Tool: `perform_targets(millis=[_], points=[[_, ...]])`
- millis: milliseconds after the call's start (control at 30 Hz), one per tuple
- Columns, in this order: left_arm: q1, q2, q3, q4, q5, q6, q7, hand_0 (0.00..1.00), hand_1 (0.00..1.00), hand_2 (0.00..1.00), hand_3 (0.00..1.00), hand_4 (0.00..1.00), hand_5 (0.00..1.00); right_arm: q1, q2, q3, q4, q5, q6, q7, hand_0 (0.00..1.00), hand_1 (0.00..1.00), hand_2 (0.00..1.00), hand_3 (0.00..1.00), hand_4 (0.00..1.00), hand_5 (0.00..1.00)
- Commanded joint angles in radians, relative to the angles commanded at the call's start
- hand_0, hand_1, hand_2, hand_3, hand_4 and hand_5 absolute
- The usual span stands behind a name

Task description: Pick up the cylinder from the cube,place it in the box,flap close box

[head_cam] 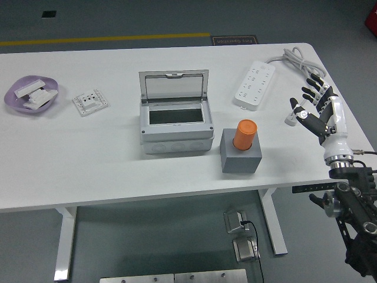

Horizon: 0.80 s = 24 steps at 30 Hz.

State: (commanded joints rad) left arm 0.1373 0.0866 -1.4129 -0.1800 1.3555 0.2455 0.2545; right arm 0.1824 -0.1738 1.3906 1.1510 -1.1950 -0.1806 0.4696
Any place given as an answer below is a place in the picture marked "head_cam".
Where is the black table control panel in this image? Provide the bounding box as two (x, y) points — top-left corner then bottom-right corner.
(292, 182), (336, 195)

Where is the white wall socket panel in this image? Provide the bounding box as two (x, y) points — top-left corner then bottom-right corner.
(72, 88), (111, 118)

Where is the red object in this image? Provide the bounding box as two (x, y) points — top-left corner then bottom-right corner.
(364, 7), (377, 30)

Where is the purple bowl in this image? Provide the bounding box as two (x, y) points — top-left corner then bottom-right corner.
(4, 75), (59, 116)

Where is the black floor cable with plug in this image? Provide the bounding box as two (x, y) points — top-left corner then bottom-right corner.
(239, 219), (265, 283)

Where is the brown floor sign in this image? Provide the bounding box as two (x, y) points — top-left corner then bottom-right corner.
(210, 35), (258, 47)

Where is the grey cube with round hole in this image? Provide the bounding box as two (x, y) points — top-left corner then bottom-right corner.
(219, 128), (263, 174)

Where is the flat white plastic piece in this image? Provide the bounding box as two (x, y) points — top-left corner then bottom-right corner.
(22, 98), (49, 111)

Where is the white power cable with plug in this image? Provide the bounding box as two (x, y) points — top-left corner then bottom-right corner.
(266, 48), (328, 127)

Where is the grey junction box clear lid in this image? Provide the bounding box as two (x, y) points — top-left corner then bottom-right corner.
(138, 69), (215, 156)

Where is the white table leg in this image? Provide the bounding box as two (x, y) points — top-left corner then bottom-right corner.
(53, 206), (78, 281)
(258, 188), (288, 256)

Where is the metal floor socket box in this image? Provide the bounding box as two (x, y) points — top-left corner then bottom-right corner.
(223, 209), (248, 235)
(232, 236), (261, 263)

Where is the orange cylinder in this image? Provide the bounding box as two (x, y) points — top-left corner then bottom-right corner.
(232, 119), (258, 152)

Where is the long white plastic bar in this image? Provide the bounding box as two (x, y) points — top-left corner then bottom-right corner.
(14, 78), (45, 98)

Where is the white plastic clip piece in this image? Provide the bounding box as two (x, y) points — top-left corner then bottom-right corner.
(28, 88), (58, 104)

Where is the metal base plate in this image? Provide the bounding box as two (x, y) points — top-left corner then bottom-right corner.
(174, 268), (247, 283)
(99, 274), (175, 283)

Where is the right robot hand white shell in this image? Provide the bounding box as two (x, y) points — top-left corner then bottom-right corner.
(289, 73), (353, 162)

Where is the white power strip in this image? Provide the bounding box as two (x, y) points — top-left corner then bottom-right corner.
(234, 60), (276, 112)

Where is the yellow floor tape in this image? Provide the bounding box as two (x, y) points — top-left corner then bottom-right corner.
(0, 32), (211, 47)

